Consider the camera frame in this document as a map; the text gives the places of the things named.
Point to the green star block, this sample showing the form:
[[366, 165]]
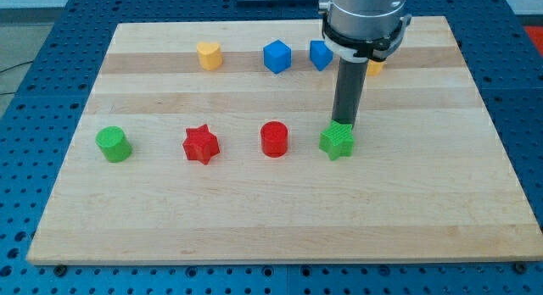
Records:
[[337, 140]]

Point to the red cylinder block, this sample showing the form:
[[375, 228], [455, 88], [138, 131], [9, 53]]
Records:
[[274, 139]]

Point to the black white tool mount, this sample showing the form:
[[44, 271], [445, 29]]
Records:
[[359, 51]]

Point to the blue block behind arm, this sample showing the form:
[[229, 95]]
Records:
[[320, 55]]

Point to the blue cube block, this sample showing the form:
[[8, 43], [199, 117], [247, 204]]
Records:
[[277, 56]]

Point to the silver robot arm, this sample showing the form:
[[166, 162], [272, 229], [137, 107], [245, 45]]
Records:
[[359, 31]]

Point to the yellow block behind rod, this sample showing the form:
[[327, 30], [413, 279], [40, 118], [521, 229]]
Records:
[[374, 68]]

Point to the wooden board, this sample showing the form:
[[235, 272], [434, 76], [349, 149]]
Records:
[[428, 180]]

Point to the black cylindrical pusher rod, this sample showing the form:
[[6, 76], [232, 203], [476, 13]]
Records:
[[349, 85]]

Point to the yellow heart block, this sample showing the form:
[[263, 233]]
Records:
[[210, 55]]

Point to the green cylinder block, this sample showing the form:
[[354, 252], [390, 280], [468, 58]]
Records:
[[113, 144]]

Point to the red star block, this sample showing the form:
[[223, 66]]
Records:
[[200, 144]]

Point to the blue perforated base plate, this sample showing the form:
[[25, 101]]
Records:
[[39, 123]]

